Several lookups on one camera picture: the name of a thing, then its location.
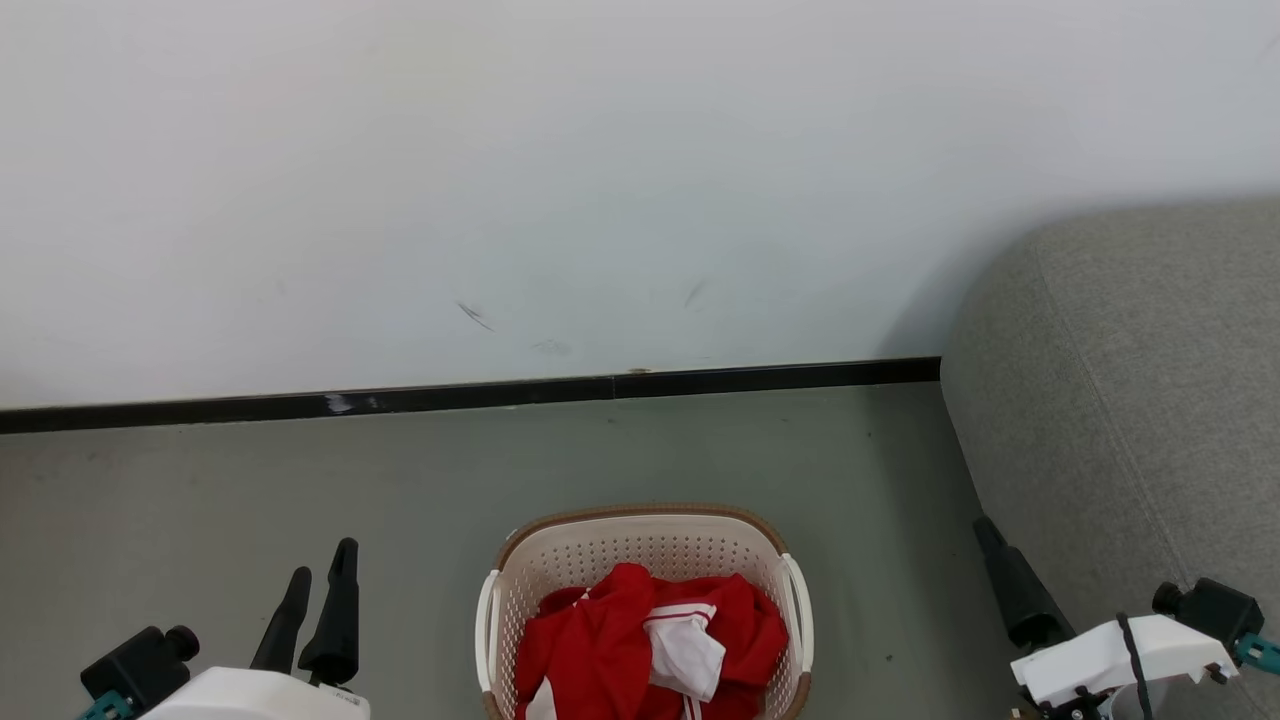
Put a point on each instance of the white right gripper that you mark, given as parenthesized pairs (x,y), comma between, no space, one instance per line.
(1100,655)

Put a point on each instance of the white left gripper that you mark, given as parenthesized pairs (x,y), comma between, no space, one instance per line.
(260,698)

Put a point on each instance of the red garment with white trim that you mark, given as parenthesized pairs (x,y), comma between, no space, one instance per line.
(745,630)

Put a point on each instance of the grey fabric sofa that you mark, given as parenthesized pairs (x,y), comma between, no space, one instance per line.
(1140,400)

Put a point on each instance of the cream perforated plastic laundry basket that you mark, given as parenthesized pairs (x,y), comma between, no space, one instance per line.
(600,550)

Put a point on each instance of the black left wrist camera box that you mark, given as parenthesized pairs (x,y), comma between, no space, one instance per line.
(140,668)

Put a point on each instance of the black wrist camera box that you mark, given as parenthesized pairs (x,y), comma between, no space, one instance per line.
(1210,606)
(140,668)

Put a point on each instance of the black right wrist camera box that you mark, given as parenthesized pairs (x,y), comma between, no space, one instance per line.
(1210,606)

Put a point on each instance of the black wall baseboard strip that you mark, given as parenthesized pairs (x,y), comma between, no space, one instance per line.
(450,394)

